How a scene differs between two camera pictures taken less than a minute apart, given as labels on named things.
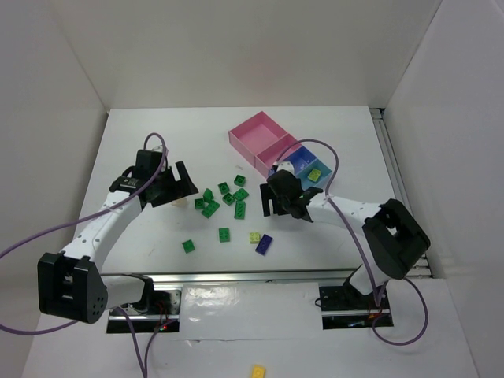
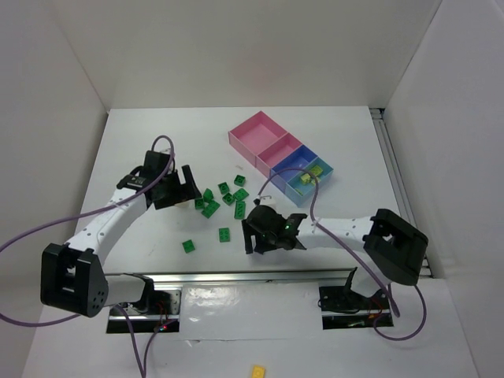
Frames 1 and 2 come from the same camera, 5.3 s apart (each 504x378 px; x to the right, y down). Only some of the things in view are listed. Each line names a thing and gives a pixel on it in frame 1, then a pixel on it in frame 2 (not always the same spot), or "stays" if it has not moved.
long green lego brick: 239,209 stays
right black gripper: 276,201 -> 252,235
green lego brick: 199,203 stays
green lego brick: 224,187 stays
